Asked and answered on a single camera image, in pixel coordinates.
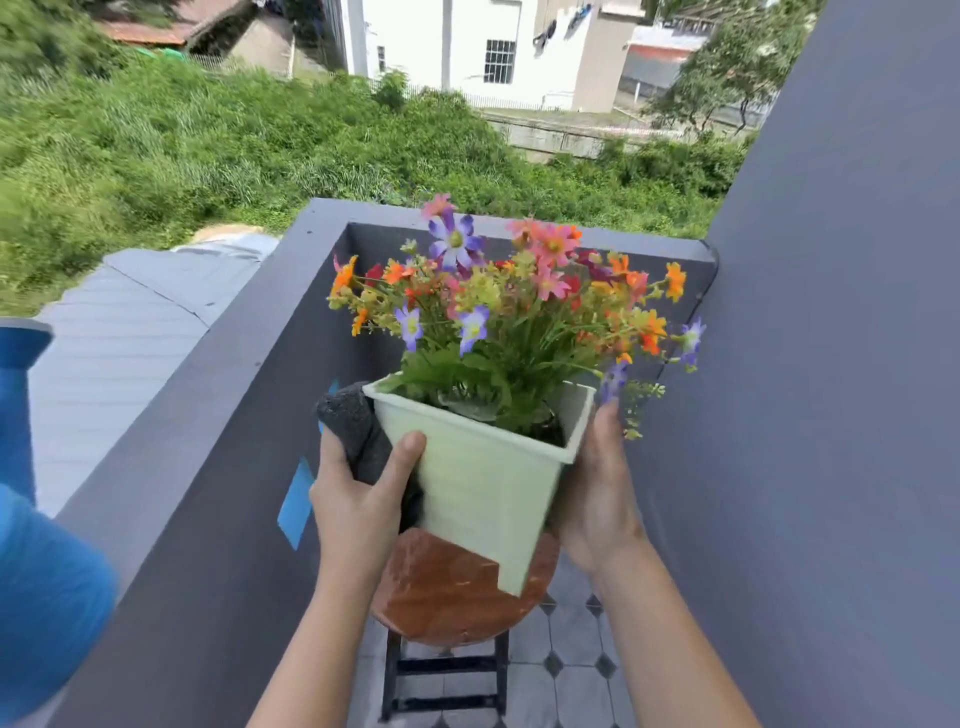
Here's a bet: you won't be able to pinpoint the pale green flower pot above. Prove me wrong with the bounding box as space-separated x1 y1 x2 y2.
362 372 598 599

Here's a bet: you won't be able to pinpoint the person's right hand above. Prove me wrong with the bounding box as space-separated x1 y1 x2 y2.
551 397 648 579

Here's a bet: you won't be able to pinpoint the long red-roofed shed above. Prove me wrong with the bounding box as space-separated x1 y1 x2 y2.
97 0 256 50

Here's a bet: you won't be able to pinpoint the round wooden stool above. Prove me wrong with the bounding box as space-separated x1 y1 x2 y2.
369 524 562 723

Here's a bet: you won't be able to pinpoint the green trees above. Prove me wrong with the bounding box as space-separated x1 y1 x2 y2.
644 0 826 136

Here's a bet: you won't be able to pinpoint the dark grey yellow-trimmed cloth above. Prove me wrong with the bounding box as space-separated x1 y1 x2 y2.
315 380 425 535

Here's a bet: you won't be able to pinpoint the person's right forearm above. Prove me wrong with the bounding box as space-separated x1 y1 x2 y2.
596 536 763 728

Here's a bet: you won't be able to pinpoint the person's left forearm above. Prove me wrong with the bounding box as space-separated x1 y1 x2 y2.
247 569 399 728

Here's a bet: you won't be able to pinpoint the low red-trimmed building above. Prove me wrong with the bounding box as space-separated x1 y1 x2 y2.
614 14 774 129

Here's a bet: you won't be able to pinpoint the grey corrugated roof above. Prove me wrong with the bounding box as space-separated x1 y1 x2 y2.
29 224 280 519

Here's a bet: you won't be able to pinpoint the concrete retaining wall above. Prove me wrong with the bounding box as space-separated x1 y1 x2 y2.
479 108 751 163

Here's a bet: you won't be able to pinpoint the person's left hand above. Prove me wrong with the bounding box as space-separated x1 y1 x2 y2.
308 428 427 594

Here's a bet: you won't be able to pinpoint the tall white building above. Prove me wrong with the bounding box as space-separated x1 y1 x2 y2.
322 0 646 114

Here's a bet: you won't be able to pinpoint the colourful flowers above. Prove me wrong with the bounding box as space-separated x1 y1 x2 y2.
327 193 708 451

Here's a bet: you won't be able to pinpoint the blue plastic watering can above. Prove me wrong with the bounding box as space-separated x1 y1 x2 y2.
0 317 120 725

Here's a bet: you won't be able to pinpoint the grassy overgrown slope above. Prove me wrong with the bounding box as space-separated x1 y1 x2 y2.
0 0 751 316

